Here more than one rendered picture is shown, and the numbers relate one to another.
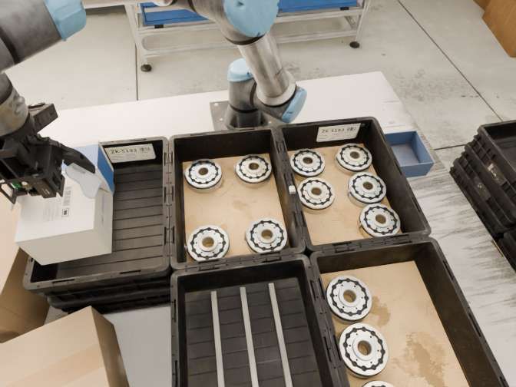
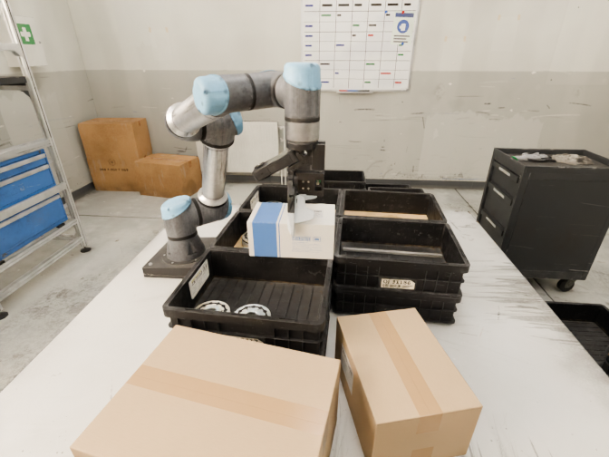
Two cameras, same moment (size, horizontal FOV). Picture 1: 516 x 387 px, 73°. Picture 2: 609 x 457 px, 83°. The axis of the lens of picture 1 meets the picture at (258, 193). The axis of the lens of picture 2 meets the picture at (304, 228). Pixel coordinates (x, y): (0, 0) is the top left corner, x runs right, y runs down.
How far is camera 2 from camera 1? 1.07 m
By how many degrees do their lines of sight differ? 58
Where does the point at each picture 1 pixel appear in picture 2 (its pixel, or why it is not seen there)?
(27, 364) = (378, 353)
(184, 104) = (116, 290)
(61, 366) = (382, 333)
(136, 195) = (235, 297)
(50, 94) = not seen: outside the picture
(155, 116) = (110, 312)
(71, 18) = not seen: hidden behind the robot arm
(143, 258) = (301, 297)
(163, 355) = not seen: hidden behind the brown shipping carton
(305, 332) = (374, 245)
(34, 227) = (325, 219)
